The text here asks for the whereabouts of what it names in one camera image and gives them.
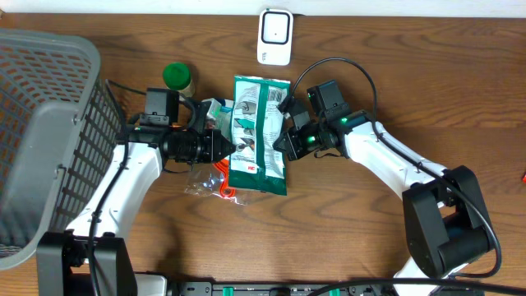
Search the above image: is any grey plastic mesh basket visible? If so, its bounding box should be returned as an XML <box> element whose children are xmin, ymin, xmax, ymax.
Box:
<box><xmin>1</xmin><ymin>29</ymin><xmax>120</xmax><ymax>270</ymax></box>

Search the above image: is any white barcode scanner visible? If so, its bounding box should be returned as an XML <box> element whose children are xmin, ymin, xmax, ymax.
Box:
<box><xmin>256</xmin><ymin>8</ymin><xmax>293</xmax><ymax>66</ymax></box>

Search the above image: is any red dustpan brush package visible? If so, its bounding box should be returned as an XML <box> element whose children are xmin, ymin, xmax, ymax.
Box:
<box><xmin>184</xmin><ymin>158</ymin><xmax>247</xmax><ymax>206</ymax></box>

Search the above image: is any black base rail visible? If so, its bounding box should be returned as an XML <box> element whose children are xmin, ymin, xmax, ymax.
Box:
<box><xmin>135</xmin><ymin>280</ymin><xmax>486</xmax><ymax>296</ymax></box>

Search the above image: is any green lid white jar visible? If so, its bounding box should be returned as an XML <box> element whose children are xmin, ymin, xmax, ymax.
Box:
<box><xmin>163</xmin><ymin>62</ymin><xmax>195</xmax><ymax>97</ymax></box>

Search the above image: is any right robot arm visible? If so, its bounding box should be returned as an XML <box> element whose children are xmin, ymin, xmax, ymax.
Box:
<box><xmin>274</xmin><ymin>111</ymin><xmax>501</xmax><ymax>295</ymax></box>

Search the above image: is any green grip gloves package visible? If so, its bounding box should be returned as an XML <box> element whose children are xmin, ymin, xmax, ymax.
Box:
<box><xmin>228</xmin><ymin>75</ymin><xmax>290</xmax><ymax>196</ymax></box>

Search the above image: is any pale green wipes packet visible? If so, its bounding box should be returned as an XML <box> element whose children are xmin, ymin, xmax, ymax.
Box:
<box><xmin>203</xmin><ymin>98</ymin><xmax>233</xmax><ymax>139</ymax></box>

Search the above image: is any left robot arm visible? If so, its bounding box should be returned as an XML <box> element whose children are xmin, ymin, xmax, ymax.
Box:
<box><xmin>36</xmin><ymin>124</ymin><xmax>235</xmax><ymax>295</ymax></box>

